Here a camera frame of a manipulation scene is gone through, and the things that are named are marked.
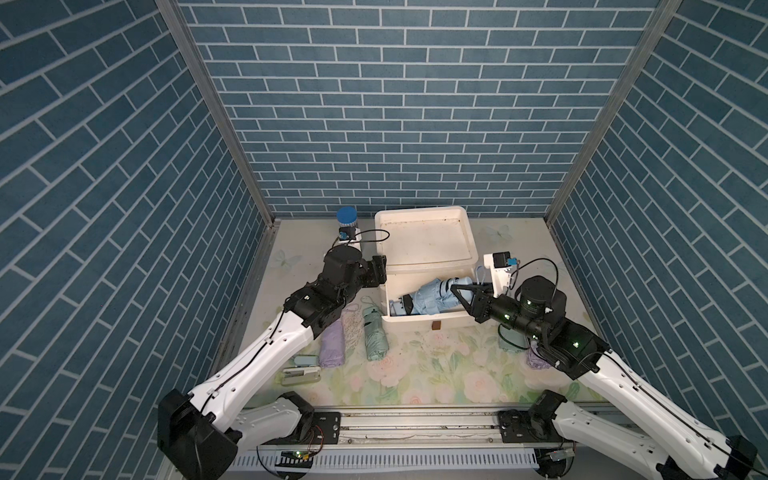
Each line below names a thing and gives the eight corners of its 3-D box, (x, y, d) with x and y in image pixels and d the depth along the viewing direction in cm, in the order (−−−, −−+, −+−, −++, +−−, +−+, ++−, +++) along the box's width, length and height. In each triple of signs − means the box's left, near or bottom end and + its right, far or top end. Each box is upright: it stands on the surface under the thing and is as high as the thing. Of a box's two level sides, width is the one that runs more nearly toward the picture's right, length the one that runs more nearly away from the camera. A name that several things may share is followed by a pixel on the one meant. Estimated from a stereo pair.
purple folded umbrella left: (321, 369, 85) (318, 364, 82) (323, 325, 94) (321, 320, 91) (343, 366, 86) (341, 362, 83) (343, 323, 94) (341, 318, 91)
